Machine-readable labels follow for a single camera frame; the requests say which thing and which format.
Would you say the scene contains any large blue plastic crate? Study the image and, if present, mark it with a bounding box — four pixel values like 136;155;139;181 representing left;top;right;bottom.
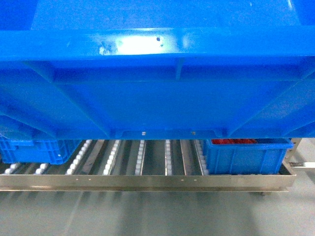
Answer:
0;0;315;140

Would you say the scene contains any steel roller shelf rack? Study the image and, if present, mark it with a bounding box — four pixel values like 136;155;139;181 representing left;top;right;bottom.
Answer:
0;140;315;195

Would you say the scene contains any blue bin with red parts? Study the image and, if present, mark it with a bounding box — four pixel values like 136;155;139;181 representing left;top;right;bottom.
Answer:
203;139;293;175

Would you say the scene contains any blue bin left neighbour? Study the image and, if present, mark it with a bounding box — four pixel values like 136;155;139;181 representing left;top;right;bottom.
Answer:
0;137;82;165

